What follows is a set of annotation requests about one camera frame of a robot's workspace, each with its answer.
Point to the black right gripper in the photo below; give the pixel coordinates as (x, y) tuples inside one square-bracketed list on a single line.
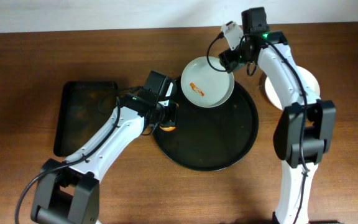
[(229, 61)]

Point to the black rectangular tray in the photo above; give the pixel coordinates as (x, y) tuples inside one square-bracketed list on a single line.
[(85, 107)]

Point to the round black tray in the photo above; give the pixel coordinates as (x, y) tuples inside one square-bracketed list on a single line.
[(208, 139)]

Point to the white plate with red sauce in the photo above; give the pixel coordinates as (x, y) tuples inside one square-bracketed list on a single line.
[(205, 87)]

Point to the white plate with yellow sauce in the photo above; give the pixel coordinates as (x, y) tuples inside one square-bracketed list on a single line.
[(308, 77)]

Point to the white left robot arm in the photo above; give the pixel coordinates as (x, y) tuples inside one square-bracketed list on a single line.
[(68, 191)]

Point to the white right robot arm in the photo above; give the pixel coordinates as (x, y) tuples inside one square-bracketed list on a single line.
[(305, 129)]

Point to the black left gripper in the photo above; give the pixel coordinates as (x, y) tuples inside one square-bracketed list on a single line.
[(169, 116)]

